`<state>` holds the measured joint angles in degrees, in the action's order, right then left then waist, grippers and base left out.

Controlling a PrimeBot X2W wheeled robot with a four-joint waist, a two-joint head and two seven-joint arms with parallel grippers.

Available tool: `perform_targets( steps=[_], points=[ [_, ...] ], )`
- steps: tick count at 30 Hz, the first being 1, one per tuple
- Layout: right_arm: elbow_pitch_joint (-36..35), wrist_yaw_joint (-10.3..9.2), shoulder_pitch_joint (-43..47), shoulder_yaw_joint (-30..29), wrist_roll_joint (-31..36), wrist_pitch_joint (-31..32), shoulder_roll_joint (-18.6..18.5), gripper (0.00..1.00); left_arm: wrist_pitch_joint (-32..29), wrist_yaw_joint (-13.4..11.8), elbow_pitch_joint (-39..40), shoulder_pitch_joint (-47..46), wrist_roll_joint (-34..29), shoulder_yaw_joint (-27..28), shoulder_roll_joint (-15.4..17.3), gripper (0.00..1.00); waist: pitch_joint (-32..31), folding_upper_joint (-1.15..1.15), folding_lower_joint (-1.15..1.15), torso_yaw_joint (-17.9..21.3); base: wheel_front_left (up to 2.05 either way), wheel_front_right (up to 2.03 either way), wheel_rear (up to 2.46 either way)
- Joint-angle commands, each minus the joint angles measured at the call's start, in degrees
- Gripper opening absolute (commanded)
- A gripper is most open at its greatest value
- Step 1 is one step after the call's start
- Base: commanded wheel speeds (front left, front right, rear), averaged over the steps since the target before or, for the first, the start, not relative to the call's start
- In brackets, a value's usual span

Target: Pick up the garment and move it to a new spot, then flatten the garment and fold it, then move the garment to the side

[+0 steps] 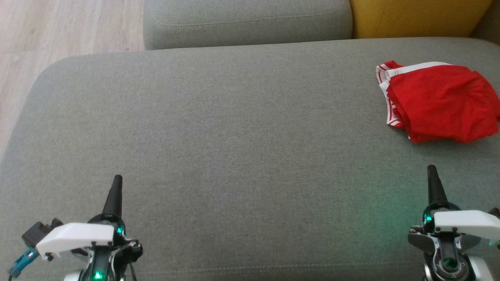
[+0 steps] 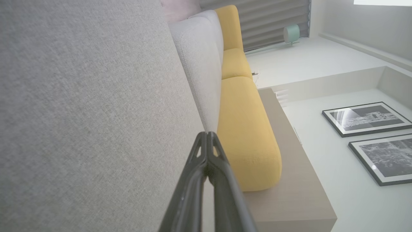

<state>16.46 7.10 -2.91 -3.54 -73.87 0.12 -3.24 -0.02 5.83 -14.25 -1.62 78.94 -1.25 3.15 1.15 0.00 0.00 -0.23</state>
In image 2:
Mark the tall yellow sofa cushion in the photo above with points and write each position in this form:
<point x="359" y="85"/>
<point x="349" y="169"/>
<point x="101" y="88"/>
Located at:
<point x="228" y="25"/>

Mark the black framed monochrome picture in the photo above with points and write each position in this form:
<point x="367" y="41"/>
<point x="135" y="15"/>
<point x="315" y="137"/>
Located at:
<point x="367" y="117"/>
<point x="386" y="158"/>

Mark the grey sofa cushion module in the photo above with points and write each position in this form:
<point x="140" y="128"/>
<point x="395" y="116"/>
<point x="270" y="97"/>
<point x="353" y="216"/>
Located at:
<point x="202" y="71"/>

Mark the mint green round lamp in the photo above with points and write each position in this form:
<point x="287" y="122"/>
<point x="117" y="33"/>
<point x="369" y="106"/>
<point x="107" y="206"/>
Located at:
<point x="291" y="33"/>

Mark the small yellow sofa cushion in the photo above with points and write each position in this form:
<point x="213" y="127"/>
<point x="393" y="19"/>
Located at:
<point x="235" y="64"/>

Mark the pale pink fabric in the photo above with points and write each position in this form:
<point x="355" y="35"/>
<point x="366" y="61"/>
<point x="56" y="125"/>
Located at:
<point x="180" y="9"/>

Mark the large grey sofa seat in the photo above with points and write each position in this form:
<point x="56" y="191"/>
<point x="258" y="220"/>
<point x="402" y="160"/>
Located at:
<point x="90" y="122"/>

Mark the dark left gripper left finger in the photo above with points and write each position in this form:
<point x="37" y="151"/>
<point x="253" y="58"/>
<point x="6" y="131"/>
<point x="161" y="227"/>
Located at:
<point x="190" y="193"/>

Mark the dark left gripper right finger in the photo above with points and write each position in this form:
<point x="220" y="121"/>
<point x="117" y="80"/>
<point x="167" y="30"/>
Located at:
<point x="228" y="199"/>

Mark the grey slatted window blind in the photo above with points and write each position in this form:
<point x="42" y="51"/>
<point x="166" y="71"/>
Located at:
<point x="273" y="19"/>

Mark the large yellow sofa cushion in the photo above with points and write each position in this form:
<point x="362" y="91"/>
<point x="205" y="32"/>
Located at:
<point x="248" y="135"/>

